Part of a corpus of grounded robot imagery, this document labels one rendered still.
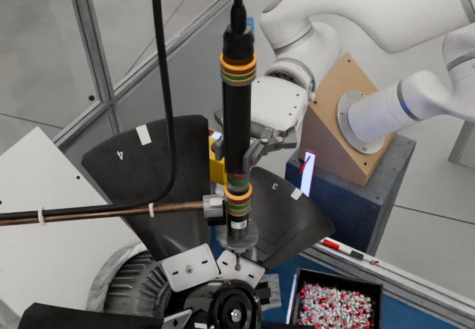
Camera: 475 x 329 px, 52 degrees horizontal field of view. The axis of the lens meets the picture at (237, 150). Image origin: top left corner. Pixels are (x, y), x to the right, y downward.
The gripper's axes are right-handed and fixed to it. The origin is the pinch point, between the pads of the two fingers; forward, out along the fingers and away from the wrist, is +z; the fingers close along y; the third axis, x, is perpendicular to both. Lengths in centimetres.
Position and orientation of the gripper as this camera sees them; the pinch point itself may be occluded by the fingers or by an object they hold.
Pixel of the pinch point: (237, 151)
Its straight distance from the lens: 69.7
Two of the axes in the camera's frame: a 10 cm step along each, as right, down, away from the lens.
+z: -4.8, 6.2, -6.1
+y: -8.8, -3.4, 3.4
